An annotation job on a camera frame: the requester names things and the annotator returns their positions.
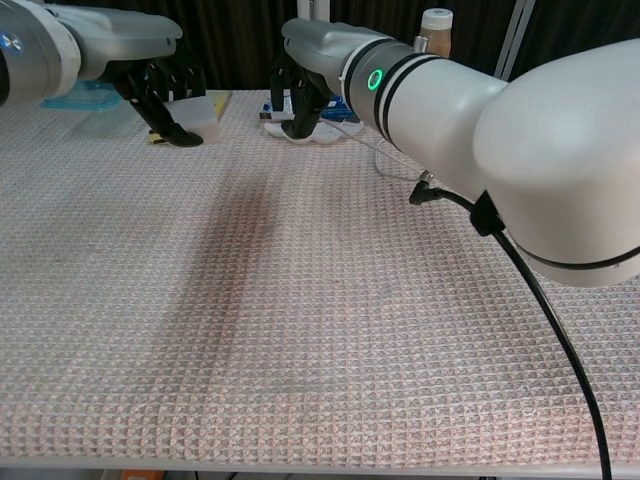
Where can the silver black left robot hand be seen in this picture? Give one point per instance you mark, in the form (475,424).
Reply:
(125,45)

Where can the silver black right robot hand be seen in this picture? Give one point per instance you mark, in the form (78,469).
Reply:
(320,45)

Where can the white charger adapter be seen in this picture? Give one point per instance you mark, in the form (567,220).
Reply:
(202,115)

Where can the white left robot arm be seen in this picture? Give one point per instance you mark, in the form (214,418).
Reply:
(30,50)

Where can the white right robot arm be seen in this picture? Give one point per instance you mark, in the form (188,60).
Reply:
(550,125)

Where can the clear container with teal lid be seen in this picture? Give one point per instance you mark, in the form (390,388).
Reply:
(90,102)

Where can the blue white toothpaste tube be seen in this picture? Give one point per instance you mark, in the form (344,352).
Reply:
(340,112)

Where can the dark pleated curtain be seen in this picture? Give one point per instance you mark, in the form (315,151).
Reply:
(240,45)

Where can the razor in yellow blister pack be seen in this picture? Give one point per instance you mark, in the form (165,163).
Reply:
(222,102)

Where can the brown drink bottle white cap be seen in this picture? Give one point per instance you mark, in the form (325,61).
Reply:
(437,30)

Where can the beige waffle-weave tablecloth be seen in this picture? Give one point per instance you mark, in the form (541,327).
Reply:
(300,375)

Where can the white frame post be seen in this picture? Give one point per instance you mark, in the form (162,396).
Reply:
(512,35)
(312,10)

